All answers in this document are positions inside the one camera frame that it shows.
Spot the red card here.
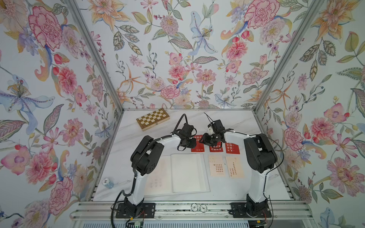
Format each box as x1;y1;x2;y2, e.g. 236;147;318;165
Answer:
209;142;223;153
225;143;240;154
191;135;205;153

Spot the beige card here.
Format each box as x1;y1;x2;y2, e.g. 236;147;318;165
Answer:
208;154;225;177
225;156;245;179

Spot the white photo album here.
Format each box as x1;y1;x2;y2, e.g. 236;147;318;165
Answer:
145;154;210;197

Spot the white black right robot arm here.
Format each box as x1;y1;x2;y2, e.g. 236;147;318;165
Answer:
200;120;278;217

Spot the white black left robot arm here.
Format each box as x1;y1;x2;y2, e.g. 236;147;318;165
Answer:
121;123;197;217

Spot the wooden folding chess board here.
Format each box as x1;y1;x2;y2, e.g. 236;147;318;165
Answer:
136;108;170;131

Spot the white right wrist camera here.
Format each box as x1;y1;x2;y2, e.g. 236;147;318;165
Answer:
207;126;215;136

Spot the black corrugated left cable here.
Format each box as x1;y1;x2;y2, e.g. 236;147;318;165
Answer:
110;113;189;228

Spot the thin black right cable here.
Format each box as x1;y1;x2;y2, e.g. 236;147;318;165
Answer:
203;112;285;228

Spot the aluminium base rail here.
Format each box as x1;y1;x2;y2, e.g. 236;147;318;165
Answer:
70;200;317;228

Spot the aluminium corner post right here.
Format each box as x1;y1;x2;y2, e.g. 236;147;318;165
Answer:
252;1;322;114

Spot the aluminium corner post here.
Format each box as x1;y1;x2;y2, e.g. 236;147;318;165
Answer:
66;0;124;114
252;1;322;114

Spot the aluminium corner post left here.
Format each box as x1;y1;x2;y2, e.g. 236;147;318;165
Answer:
66;0;124;114

